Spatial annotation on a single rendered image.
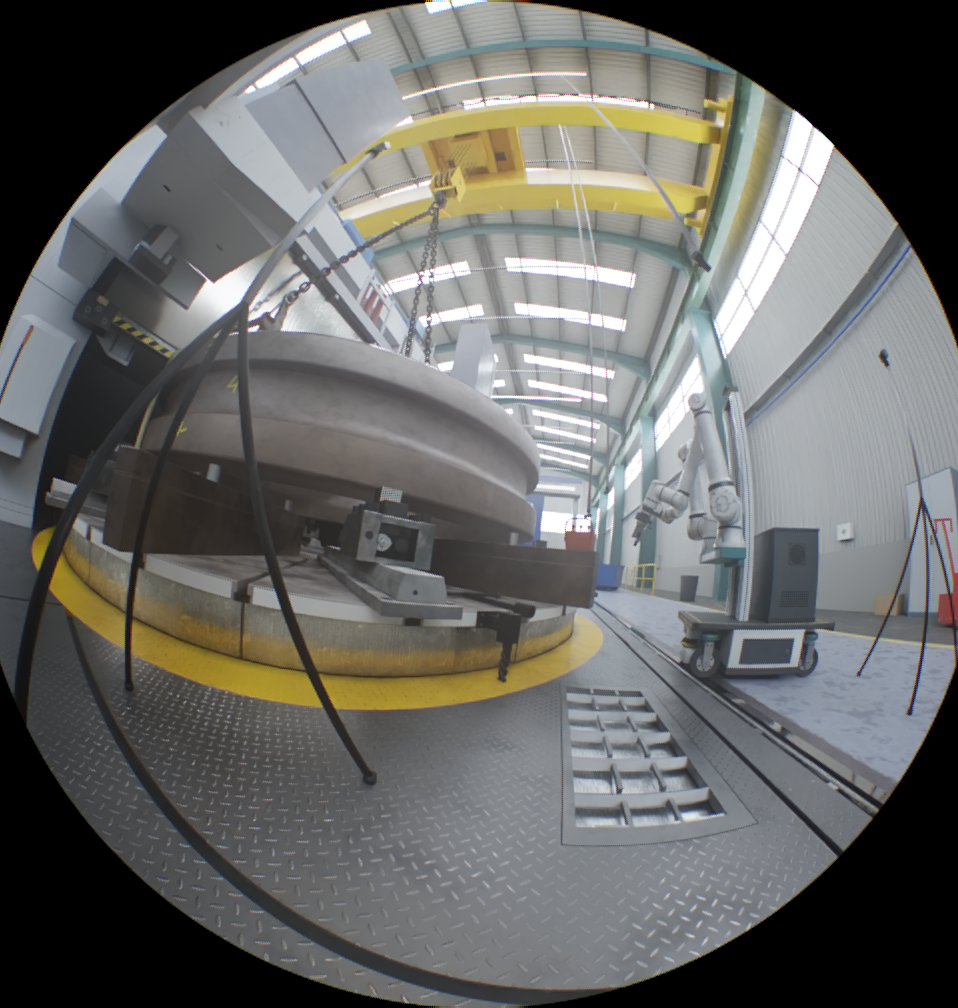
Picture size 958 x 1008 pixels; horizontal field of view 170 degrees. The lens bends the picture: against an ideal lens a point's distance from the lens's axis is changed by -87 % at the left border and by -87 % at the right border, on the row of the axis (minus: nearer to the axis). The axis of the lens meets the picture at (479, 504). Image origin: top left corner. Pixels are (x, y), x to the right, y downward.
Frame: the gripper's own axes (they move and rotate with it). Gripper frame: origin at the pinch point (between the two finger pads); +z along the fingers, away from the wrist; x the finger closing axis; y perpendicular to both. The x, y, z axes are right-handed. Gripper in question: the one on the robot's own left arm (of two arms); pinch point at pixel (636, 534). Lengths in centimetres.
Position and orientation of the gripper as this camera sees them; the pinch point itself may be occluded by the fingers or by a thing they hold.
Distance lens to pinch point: 195.3
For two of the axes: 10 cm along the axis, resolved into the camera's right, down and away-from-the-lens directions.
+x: -6.2, -1.1, -7.8
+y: -6.9, -3.9, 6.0
